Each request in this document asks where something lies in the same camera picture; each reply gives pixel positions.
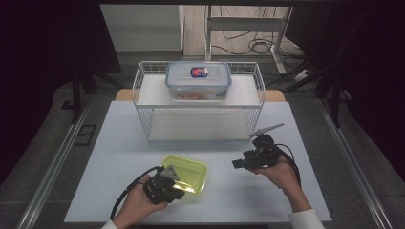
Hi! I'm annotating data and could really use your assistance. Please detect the black metal stand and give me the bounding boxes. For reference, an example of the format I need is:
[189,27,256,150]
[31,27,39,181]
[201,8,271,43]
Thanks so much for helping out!
[313,63,352,129]
[60,66,125,125]

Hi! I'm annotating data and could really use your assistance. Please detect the black floor cables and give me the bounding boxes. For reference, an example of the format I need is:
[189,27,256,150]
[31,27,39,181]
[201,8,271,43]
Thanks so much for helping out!
[211,5,307,60]

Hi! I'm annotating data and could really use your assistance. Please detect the clear lidded food container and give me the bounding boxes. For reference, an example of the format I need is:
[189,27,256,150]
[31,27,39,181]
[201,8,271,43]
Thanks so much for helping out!
[164,60,233,102]

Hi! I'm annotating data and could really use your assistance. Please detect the white cabinet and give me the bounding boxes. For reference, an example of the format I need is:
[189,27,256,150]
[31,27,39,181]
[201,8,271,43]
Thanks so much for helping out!
[99,4,185,53]

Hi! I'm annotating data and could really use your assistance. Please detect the person's left hand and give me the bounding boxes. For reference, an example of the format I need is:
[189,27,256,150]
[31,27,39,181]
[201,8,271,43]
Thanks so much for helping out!
[112,175,170,229]

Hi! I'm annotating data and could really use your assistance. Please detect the yellow-green plastic tray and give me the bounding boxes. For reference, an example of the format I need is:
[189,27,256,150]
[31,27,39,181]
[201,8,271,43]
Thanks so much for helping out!
[160,154,209,196]

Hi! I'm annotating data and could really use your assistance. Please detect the white power strip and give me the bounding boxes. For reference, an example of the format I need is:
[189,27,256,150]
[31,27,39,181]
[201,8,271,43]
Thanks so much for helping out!
[293,70,310,82]

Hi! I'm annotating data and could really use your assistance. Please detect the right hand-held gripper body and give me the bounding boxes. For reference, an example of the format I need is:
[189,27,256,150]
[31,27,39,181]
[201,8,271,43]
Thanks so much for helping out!
[243,122,286,170]

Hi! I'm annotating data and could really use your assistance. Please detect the metal floor rail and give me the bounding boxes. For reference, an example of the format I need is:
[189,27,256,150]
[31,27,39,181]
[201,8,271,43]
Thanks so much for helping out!
[15,98,94,229]
[315,96,394,229]

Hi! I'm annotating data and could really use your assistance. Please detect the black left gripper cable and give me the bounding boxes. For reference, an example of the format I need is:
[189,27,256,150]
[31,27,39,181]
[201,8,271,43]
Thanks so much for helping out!
[109,165,164,221]

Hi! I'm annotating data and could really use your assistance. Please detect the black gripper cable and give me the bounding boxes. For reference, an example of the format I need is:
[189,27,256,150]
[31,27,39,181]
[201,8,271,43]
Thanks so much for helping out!
[274,142,303,187]
[109,165,164,221]

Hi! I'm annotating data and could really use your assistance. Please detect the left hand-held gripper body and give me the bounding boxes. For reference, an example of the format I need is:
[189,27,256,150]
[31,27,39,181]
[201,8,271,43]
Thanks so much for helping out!
[142,164,181,205]

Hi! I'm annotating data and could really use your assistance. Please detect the white wire shelf rack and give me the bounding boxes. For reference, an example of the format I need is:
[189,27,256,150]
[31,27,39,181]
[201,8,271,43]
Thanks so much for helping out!
[131,60,266,143]

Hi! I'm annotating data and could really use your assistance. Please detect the person's right hand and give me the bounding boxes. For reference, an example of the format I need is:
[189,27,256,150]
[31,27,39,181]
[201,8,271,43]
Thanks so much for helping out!
[246,155,302,196]

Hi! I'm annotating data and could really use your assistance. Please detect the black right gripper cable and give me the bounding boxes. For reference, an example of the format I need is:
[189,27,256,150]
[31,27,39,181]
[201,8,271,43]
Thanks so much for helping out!
[274,142,303,187]

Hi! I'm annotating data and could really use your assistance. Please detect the white metal desk frame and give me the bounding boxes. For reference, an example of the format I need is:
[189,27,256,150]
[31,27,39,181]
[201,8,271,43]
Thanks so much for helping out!
[203,5,294,74]

